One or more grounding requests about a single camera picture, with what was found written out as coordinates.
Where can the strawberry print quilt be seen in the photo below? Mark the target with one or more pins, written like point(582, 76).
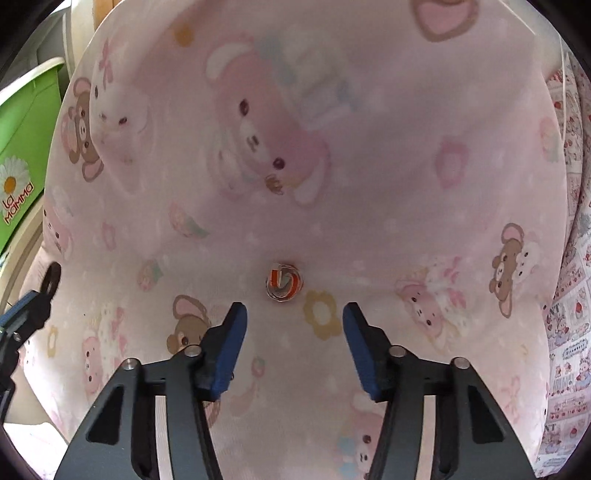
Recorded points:
point(572, 286)

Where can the green storage box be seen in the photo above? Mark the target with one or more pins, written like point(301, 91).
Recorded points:
point(27, 138)

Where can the pink bear print sheet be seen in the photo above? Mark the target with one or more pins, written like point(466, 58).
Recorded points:
point(369, 184)

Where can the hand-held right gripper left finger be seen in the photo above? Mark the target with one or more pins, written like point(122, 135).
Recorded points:
point(233, 341)

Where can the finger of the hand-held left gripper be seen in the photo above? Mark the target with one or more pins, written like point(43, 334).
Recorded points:
point(9, 360)
point(23, 310)

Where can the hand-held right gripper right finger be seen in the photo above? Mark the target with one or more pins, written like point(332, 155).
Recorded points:
point(358, 341)

